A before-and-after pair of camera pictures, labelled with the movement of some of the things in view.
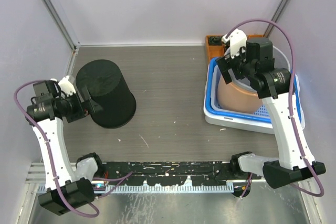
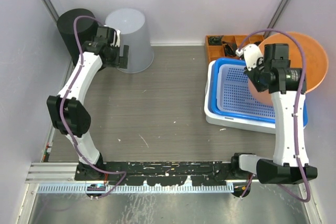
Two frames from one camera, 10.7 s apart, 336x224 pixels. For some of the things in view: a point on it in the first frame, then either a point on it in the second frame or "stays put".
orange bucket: (237, 98) to (316, 64)
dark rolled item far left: (215, 40) stays put
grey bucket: (280, 61) to (133, 32)
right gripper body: (241, 67) to (256, 76)
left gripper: (80, 113) to (120, 61)
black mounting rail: (169, 173) stays put
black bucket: (107, 86) to (87, 27)
